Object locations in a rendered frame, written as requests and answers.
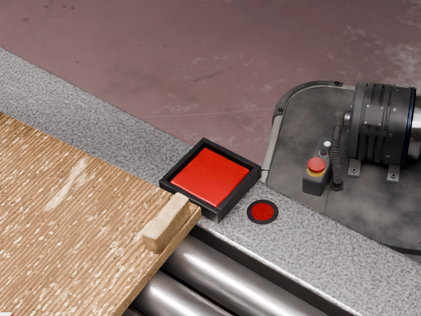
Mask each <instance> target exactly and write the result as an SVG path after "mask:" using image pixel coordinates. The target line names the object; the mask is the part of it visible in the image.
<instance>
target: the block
mask: <svg viewBox="0 0 421 316"><path fill-rule="evenodd" d="M189 216H190V208H189V198H187V197H185V196H184V195H183V194H181V193H179V192H177V193H175V195H174V196H173V197H172V199H171V200H170V201H169V202H168V203H167V204H166V205H165V207H164V208H163V209H162V210H161V212H160V213H159V215H158V216H157V217H156V218H155V220H154V221H153V222H152V223H151V224H150V225H149V226H148V227H147V228H146V229H145V230H144V231H143V232H142V238H143V242H144V244H145V247H146V249H148V250H149V251H151V252H153V253H155V254H159V253H160V252H161V251H162V250H163V248H164V247H165V246H166V244H167V243H168V242H169V241H170V239H171V238H172V237H173V235H174V234H175V233H176V232H178V230H179V229H180V228H181V227H182V225H183V224H184V223H185V222H186V220H187V218H188V217H189Z"/></svg>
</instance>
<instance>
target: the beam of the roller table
mask: <svg viewBox="0 0 421 316"><path fill-rule="evenodd" d="M0 112H2V113H4V114H6V115H8V116H10V117H12V118H14V119H16V120H18V121H20V122H23V123H25V124H27V125H29V126H31V127H33V128H35V129H38V130H40V131H42V132H44V133H46V134H48V135H50V136H52V137H54V138H56V139H58V140H60V141H63V142H65V143H67V144H69V145H71V146H73V147H76V148H77V149H80V150H82V151H83V152H86V153H87V154H90V155H92V156H94V157H96V158H98V159H100V160H102V161H105V162H107V163H109V164H111V165H113V166H115V167H117V168H119V169H121V170H123V171H125V172H127V173H130V174H132V175H134V176H136V177H138V178H140V179H143V180H144V181H147V182H149V183H151V184H153V185H154V186H157V187H159V180H160V179H161V178H163V176H164V175H166V173H168V171H169V170H171V168H173V166H174V165H176V163H178V161H179V160H181V158H183V156H184V155H186V153H188V151H189V150H191V148H193V146H192V145H190V144H188V143H186V142H184V141H182V140H180V139H178V138H176V137H174V136H173V135H170V134H168V133H166V132H164V131H163V130H161V129H159V128H157V127H155V126H153V125H151V124H149V123H147V122H145V121H143V120H142V119H140V118H138V117H136V116H134V115H132V114H130V113H128V112H126V111H124V110H122V109H120V108H118V107H116V106H114V105H112V104H110V103H108V102H106V101H104V100H102V99H101V98H99V97H97V96H95V95H93V94H91V93H89V92H87V91H85V90H83V89H82V88H80V87H78V86H76V85H74V84H72V83H70V82H68V81H66V80H64V79H62V78H60V77H58V76H56V75H54V74H52V73H50V72H48V71H46V70H44V69H43V68H41V67H39V66H37V65H35V64H33V63H31V62H29V61H27V60H25V59H24V58H22V57H20V56H18V55H15V54H14V53H12V52H10V51H8V50H5V49H4V48H2V47H0ZM260 199H265V200H269V201H272V202H273V203H274V204H275V205H276V206H277V207H278V211H279V213H278V217H277V218H276V219H275V220H274V221H273V222H272V223H269V224H256V223H253V222H252V221H251V220H250V219H249V218H248V217H247V208H248V206H249V205H250V204H251V203H252V202H254V201H257V200H260ZM188 234H190V235H191V236H193V237H195V238H197V239H198V240H200V241H201V242H203V243H205V244H207V245H209V246H210V247H212V248H213V249H215V250H217V251H219V252H220V253H222V254H224V255H226V256H228V257H229V258H231V259H232V260H234V261H236V262H238V263H239V264H241V265H243V266H245V267H246V268H248V269H250V270H251V271H253V272H255V273H257V274H258V275H260V276H262V277H263V278H265V279H267V280H269V281H270V282H272V283H274V284H275V285H277V286H279V287H281V288H282V289H284V290H286V291H287V292H289V293H291V294H293V295H294V296H296V297H298V298H300V299H301V300H303V301H305V302H306V303H308V304H310V305H312V306H313V307H315V308H317V309H318V310H320V311H322V312H324V313H325V314H327V315H329V316H421V264H420V263H418V262H416V261H415V260H413V259H411V258H409V257H407V256H405V255H403V254H401V253H399V252H397V251H395V250H393V249H391V248H389V247H387V246H385V245H383V244H381V243H379V242H378V241H376V240H374V239H372V238H370V237H368V236H366V235H364V234H362V233H360V232H358V231H357V230H355V229H353V228H351V227H349V226H347V225H345V224H343V223H341V222H339V221H337V220H335V219H333V218H331V217H329V216H327V215H325V214H323V213H321V212H319V211H318V210H316V209H314V208H312V207H310V206H308V205H306V204H304V203H302V202H300V201H298V200H297V199H295V198H293V197H291V196H288V195H287V194H285V193H283V192H281V191H279V190H277V189H275V188H273V187H271V186H269V185H267V184H265V183H263V182H261V181H260V180H258V182H257V183H255V185H253V187H252V188H251V189H250V190H249V191H248V192H247V193H246V194H245V196H244V197H243V198H242V199H241V200H240V201H239V202H238V203H237V204H236V205H235V206H234V207H233V208H232V209H231V211H230V212H229V213H228V214H227V215H226V216H225V217H224V219H223V220H221V222H220V223H219V224H217V223H215V222H213V221H212V220H210V219H208V218H207V217H205V216H203V215H202V217H201V218H200V220H199V221H198V222H197V223H196V224H195V226H194V227H193V228H192V229H191V230H190V232H189V233H188Z"/></svg>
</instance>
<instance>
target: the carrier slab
mask: <svg viewBox="0 0 421 316"><path fill-rule="evenodd" d="M173 196H174V194H172V193H170V192H167V191H165V190H163V189H161V188H159V187H157V186H154V185H153V184H151V183H149V182H147V181H144V180H143V179H140V178H138V177H136V176H134V175H132V174H130V173H127V172H125V171H123V170H121V169H119V168H117V167H115V166H113V165H111V164H109V163H107V162H105V161H102V160H100V159H98V158H96V157H94V156H92V155H90V154H87V153H86V152H83V151H82V150H80V149H77V148H76V147H73V146H71V145H69V144H67V143H65V142H63V141H60V140H58V139H56V138H54V137H52V136H50V135H48V134H46V133H44V132H42V131H40V130H38V129H35V128H33V127H31V126H29V125H27V124H25V123H23V122H20V121H18V120H16V119H15V118H12V117H10V116H8V115H6V114H4V113H2V112H0V312H1V313H2V312H12V313H13V315H14V316H121V315H122V313H124V311H125V310H126V309H127V308H128V306H129V305H130V304H131V303H132V302H133V300H134V299H135V298H136V296H137V295H138V294H139V293H140V292H141V291H142V289H143V288H144V287H145V285H146V284H147V283H148V282H149V281H150V279H151V278H152V277H153V276H154V275H155V274H156V272H157V271H158V270H159V268H160V267H161V266H162V265H163V264H164V263H165V261H166V260H167V258H168V257H169V256H170V255H171V254H172V253H173V251H174V250H175V249H176V247H178V245H179V244H180V243H181V242H182V240H183V239H184V238H185V237H186V236H187V234H188V233H189V232H190V230H191V229H192V228H193V227H194V226H195V224H196V223H197V222H198V221H199V220H200V218H201V217H202V213H201V208H200V207H199V206H197V205H195V204H192V203H190V202H189V208H190V216H189V217H188V218H187V220H186V222H185V223H184V224H183V225H182V227H181V228H180V229H179V230H178V232H176V233H175V234H174V235H173V237H172V238H171V239H170V241H169V242H168V243H167V244H166V246H165V247H164V248H163V250H162V251H161V252H160V253H159V254H155V253H153V252H151V251H149V250H148V249H146V247H145V244H144V242H143V238H142V232H143V231H144V230H145V229H146V228H147V227H148V226H149V225H150V224H151V223H152V222H153V221H154V220H155V218H156V217H157V216H158V215H159V213H160V212H161V210H162V209H163V208H164V207H165V205H166V204H167V203H168V202H169V201H170V200H171V199H172V197H173Z"/></svg>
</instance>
